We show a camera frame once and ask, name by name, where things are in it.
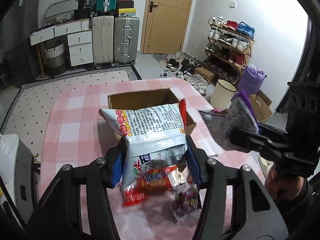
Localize white grey snack bag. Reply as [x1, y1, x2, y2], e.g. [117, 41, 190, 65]
[220, 90, 260, 138]

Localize purple grape candy bag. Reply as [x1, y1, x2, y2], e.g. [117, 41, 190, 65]
[171, 184, 202, 222]

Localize large white red snack bag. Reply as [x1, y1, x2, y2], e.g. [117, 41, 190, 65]
[99, 99, 187, 206]

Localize red triangular chips bag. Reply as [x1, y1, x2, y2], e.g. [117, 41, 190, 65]
[135, 165, 193, 192]

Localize person's right hand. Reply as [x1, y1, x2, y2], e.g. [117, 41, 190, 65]
[265, 164, 305, 201]

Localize brown paper cat bag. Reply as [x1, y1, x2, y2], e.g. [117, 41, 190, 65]
[249, 94, 273, 124]

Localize purple gift bag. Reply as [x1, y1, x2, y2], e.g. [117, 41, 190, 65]
[231, 64, 267, 101]

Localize cream trash bin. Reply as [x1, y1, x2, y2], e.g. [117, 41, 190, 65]
[210, 79, 238, 109]

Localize pink plaid tablecloth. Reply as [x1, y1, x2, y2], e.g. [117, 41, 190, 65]
[41, 79, 264, 239]

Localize grey side cabinet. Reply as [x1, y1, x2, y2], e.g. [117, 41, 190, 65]
[1, 134, 34, 223]

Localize small cardboard box floor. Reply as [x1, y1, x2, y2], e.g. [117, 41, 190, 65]
[195, 67, 214, 83]

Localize wooden shoe rack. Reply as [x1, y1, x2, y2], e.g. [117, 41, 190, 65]
[203, 16, 255, 85]

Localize dotted cream rug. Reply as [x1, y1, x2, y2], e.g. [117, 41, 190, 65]
[1, 66, 141, 158]

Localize woven laundry basket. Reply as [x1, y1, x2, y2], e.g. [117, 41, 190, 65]
[44, 40, 67, 76]

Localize dark grey refrigerator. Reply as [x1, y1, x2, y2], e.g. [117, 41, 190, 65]
[2, 0, 41, 87]

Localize wooden door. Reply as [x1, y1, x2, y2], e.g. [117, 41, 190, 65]
[140, 0, 193, 54]

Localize silver suitcase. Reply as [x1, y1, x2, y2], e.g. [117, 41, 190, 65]
[113, 16, 140, 66]

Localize white drawer desk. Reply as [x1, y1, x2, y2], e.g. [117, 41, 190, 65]
[29, 19, 93, 67]

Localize stacked shoe boxes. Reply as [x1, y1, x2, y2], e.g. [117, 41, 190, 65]
[116, 0, 136, 17]

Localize beige suitcase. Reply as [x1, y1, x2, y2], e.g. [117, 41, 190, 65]
[92, 16, 114, 64]

